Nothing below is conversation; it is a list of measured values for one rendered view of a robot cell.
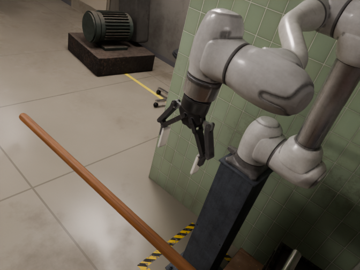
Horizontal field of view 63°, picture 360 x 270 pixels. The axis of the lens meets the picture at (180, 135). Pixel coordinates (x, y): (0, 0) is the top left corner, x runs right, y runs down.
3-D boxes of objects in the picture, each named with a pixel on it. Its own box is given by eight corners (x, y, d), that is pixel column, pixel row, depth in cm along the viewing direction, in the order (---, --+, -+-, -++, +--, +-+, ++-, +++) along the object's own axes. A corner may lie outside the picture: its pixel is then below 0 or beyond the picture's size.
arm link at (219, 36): (175, 67, 71) (216, 94, 65) (194, -1, 63) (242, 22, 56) (203, 64, 78) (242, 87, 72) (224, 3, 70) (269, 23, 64)
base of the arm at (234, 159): (236, 144, 162) (240, 136, 159) (271, 167, 152) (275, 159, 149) (217, 156, 150) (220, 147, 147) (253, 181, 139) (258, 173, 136)
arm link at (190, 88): (202, 65, 77) (196, 85, 81) (180, 69, 71) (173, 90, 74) (230, 81, 73) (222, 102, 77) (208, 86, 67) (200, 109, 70)
